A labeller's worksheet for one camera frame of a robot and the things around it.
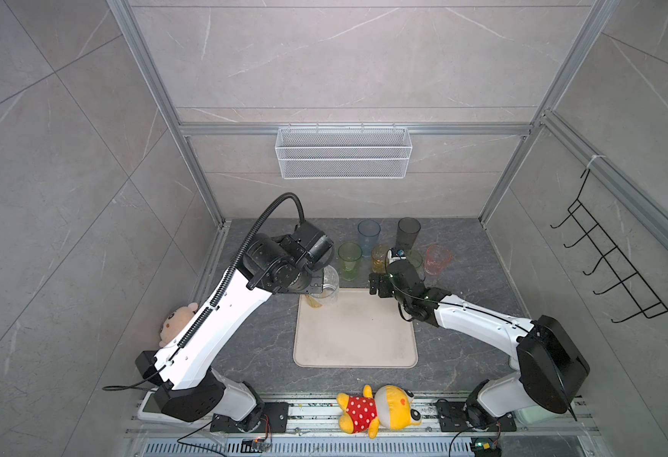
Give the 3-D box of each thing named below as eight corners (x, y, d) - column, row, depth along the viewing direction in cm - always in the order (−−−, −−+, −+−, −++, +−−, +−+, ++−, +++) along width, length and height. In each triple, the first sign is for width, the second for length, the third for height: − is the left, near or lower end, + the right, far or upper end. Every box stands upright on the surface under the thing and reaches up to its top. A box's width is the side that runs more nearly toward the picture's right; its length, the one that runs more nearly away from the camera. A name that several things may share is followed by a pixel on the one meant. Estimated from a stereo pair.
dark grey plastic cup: (395, 250, 109) (400, 231, 100) (393, 236, 113) (398, 217, 105) (415, 250, 109) (422, 231, 100) (412, 236, 113) (418, 217, 105)
